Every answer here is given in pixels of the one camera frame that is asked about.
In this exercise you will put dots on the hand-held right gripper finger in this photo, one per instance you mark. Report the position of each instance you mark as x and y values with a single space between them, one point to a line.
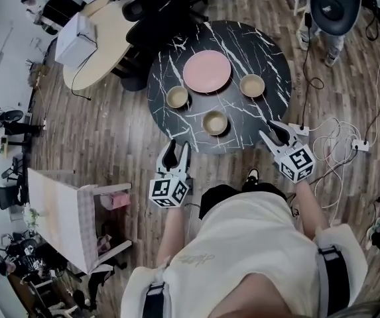
272 144
284 132

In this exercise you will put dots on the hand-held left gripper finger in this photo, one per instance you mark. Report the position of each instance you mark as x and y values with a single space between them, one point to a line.
168 157
184 161

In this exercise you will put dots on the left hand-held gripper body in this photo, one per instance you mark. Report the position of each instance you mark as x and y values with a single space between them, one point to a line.
169 190

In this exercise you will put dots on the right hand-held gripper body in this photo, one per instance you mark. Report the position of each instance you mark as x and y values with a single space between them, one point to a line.
297 162

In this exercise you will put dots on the tan bowl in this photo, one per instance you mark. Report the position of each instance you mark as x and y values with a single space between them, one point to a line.
177 97
214 123
252 85

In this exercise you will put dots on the person's right forearm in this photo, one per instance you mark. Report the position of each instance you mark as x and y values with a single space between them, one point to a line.
312 207

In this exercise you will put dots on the person's left forearm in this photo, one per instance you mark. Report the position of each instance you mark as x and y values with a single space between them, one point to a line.
173 230

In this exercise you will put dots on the white power strip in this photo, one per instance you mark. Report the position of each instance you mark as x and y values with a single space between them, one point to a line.
298 128
360 145

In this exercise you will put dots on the person's black white shoe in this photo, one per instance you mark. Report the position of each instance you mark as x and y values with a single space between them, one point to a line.
252 177

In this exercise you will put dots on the person's black shorts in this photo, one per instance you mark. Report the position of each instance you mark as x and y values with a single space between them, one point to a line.
216 195

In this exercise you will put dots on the pink box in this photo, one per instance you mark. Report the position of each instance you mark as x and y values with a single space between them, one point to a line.
120 200

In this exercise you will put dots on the pink plate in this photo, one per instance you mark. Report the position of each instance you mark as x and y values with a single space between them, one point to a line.
207 71

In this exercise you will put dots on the person's white shirt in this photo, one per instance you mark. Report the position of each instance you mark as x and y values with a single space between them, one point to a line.
249 243

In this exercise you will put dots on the white rectangular table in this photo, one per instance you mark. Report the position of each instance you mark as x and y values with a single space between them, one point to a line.
63 217

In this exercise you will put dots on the beige oval table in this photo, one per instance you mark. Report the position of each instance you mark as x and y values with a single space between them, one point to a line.
100 55

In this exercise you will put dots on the black office chair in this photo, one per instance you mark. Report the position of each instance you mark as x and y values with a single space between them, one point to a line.
163 28

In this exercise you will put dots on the white cardboard box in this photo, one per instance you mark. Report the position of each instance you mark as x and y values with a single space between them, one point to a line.
75 40

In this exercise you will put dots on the black desk chair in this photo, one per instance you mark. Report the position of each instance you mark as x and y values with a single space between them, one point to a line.
5 195

